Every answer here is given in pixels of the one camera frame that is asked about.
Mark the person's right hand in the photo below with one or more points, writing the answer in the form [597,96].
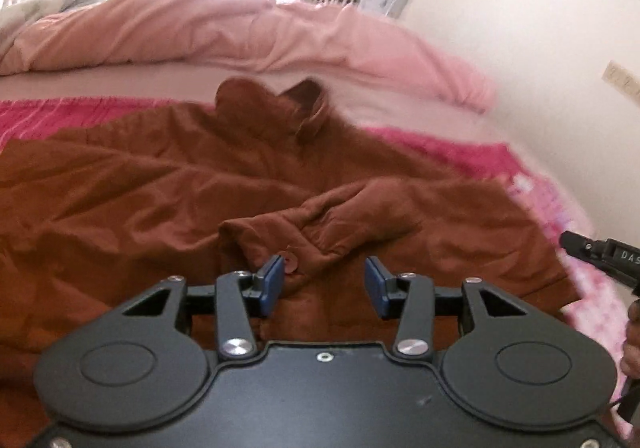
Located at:
[632,343]

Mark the white grey duvet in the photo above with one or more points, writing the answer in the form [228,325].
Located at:
[40,3]

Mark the brown jacket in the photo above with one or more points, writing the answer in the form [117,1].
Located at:
[150,188]

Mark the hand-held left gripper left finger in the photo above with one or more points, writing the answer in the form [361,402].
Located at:
[272,285]

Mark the pink quilt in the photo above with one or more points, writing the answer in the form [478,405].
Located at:
[200,23]

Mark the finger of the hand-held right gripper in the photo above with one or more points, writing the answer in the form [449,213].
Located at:
[580,244]

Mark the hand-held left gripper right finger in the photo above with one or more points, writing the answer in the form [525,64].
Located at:
[375,283]

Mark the pink floral bed sheet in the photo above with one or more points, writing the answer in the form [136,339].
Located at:
[440,143]

